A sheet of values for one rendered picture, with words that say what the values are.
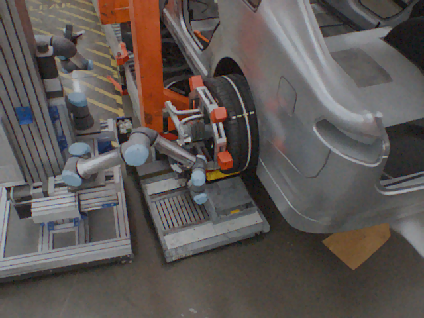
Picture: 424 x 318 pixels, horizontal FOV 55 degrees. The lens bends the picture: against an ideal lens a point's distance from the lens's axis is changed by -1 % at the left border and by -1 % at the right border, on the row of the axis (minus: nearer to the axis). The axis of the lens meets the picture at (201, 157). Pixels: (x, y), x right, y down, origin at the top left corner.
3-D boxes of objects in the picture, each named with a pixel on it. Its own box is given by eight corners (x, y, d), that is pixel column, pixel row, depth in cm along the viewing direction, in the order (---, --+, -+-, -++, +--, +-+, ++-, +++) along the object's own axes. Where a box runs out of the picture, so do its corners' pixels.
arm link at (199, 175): (191, 165, 230) (192, 178, 237) (190, 179, 222) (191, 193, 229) (205, 165, 229) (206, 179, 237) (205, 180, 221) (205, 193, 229)
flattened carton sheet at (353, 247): (395, 232, 322) (397, 230, 319) (353, 270, 297) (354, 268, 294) (364, 208, 338) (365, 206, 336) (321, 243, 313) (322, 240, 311)
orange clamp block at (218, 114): (224, 121, 251) (228, 116, 242) (212, 124, 249) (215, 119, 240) (220, 110, 252) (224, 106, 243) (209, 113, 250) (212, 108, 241)
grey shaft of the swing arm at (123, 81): (128, 96, 435) (122, 54, 400) (122, 97, 433) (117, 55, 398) (126, 91, 441) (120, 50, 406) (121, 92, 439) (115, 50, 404)
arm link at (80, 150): (95, 156, 246) (91, 139, 237) (89, 172, 237) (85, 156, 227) (75, 155, 247) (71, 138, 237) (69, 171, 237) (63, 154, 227)
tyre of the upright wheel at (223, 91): (219, 97, 322) (245, 176, 308) (191, 103, 316) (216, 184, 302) (244, 54, 260) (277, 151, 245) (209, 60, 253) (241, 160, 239)
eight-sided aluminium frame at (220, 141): (223, 183, 278) (228, 121, 240) (214, 185, 276) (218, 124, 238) (196, 133, 314) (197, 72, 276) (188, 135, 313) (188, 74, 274)
